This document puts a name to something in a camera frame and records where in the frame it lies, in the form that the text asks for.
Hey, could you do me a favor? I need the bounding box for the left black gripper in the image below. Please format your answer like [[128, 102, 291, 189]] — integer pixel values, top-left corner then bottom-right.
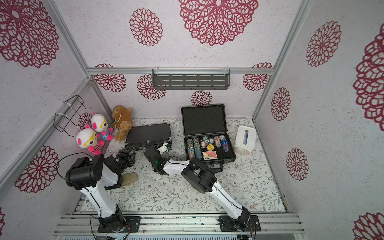
[[116, 146, 136, 175]]

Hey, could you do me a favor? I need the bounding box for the black poker case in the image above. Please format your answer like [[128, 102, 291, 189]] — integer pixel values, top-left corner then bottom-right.
[[125, 123, 172, 150]]

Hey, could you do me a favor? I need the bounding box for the grey hard poker case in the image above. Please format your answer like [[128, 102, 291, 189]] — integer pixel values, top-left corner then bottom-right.
[[181, 104, 236, 173]]

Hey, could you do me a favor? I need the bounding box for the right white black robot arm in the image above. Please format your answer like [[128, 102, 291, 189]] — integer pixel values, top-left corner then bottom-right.
[[144, 147, 252, 231]]

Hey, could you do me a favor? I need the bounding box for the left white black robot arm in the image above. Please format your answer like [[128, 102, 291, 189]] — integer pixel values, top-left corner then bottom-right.
[[65, 147, 138, 232]]

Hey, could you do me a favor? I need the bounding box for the poker chips row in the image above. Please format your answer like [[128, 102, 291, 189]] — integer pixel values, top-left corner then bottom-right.
[[186, 135, 234, 161]]

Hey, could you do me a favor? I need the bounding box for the tan wooden oval piece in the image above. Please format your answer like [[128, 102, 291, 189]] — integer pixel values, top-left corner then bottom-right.
[[122, 173, 138, 186]]

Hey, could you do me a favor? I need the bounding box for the brown teddy bear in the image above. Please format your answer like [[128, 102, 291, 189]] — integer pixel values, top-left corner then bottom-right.
[[112, 105, 133, 141]]

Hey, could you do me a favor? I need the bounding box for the upper pink white plush doll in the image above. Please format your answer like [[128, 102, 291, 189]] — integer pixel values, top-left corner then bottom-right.
[[91, 113, 114, 141]]

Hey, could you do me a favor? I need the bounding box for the pink white plush doll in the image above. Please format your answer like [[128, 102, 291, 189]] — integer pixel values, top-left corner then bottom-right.
[[91, 113, 114, 141], [76, 125, 105, 155]]

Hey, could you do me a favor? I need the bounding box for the lower pink white plush doll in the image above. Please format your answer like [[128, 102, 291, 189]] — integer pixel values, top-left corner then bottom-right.
[[76, 125, 105, 155]]

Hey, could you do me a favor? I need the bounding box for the playing card deck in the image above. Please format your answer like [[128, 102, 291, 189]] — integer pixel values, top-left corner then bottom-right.
[[203, 151, 218, 161]]

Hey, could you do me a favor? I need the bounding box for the white tissue box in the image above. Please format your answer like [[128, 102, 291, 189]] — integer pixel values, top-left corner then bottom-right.
[[234, 126, 257, 155]]

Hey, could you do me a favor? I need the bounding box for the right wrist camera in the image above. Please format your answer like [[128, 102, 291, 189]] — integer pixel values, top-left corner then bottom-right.
[[157, 143, 172, 155]]

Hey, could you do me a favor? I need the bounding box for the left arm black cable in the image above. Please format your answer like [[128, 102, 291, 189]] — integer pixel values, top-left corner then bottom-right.
[[56, 152, 94, 187]]

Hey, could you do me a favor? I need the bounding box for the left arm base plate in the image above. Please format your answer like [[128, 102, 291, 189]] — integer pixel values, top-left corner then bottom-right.
[[97, 216, 141, 233]]

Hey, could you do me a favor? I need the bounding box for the black wire wall basket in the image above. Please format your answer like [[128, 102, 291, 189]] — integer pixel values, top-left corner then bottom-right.
[[53, 95, 92, 137]]

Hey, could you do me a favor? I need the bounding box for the grey metal wall shelf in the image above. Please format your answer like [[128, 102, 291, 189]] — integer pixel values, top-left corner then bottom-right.
[[152, 69, 231, 90]]

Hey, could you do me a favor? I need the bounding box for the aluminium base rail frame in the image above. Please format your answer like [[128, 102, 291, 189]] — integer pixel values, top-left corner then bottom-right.
[[53, 213, 305, 237]]

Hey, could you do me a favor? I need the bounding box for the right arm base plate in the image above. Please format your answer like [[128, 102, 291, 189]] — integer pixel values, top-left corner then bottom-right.
[[218, 215, 262, 232]]

